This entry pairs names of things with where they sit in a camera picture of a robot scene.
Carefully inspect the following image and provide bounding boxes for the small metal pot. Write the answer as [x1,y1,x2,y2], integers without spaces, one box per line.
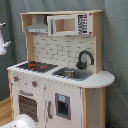
[62,70,77,78]

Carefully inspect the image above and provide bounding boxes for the white toy microwave door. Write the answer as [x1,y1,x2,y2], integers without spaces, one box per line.
[47,15,78,36]

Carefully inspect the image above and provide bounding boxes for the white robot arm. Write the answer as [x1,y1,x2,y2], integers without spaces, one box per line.
[0,23,37,128]

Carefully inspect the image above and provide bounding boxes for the wooden toy kitchen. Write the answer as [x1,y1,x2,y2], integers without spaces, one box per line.
[8,10,115,128]

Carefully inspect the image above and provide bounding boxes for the black toy faucet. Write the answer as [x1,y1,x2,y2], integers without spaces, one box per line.
[75,49,95,71]

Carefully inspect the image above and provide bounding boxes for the grey toy sink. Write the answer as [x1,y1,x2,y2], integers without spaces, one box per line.
[53,67,92,81]

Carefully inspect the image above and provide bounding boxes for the black stovetop red burners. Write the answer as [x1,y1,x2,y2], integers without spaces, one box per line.
[20,61,56,73]

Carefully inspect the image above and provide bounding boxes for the right red stove knob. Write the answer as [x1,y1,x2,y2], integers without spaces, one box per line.
[32,81,37,87]

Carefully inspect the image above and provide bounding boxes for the red stove knob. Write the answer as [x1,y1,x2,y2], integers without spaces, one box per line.
[13,76,19,82]
[32,81,37,87]

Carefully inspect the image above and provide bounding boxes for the grey ice dispenser panel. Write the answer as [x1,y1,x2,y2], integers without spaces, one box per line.
[55,93,71,120]

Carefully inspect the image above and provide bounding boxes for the microwave button panel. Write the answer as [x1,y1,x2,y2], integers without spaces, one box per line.
[78,13,93,34]

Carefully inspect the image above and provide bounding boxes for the left red stove knob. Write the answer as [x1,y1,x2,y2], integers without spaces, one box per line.
[13,76,19,82]

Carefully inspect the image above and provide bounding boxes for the grey cabinet door handle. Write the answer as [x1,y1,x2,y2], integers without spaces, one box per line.
[47,101,52,119]

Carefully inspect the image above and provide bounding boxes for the oven door with handle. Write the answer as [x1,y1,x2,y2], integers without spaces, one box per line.
[18,90,38,122]

